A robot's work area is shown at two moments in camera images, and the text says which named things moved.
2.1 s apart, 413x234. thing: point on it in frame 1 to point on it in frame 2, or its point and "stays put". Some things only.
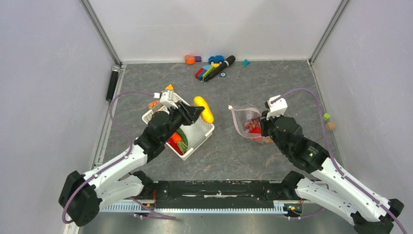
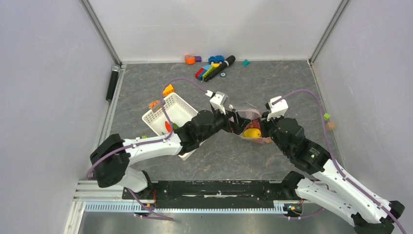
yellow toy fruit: x=207 y=114 to x=252 y=132
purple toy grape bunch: x=253 y=124 stays put
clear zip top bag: x=247 y=121 stays put
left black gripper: x=194 y=112 to x=238 y=124
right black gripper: x=264 y=123 stays put
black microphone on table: x=230 y=60 stays put
